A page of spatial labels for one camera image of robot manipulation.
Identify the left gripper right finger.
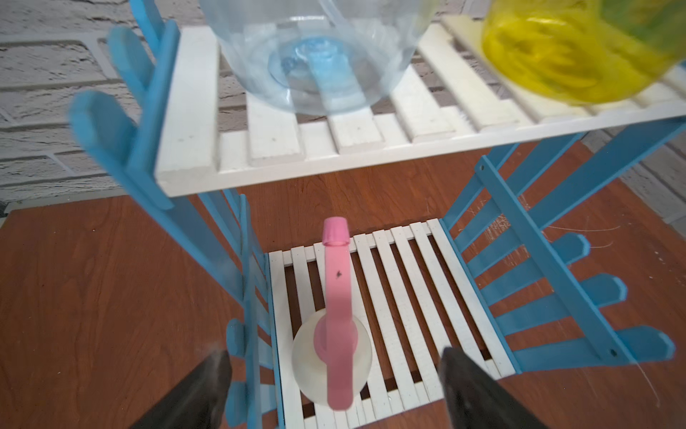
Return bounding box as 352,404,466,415
439,347,546,429

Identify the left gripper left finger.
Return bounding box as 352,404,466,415
130,350,232,429

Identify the white pink spray bottle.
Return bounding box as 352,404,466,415
292,216,373,411

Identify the yellow spray bottle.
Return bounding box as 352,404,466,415
482,0,685,105

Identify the clear spray bottle blue cap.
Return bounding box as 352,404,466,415
200,0,439,115

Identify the blue white slatted shelf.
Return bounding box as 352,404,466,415
69,0,686,429

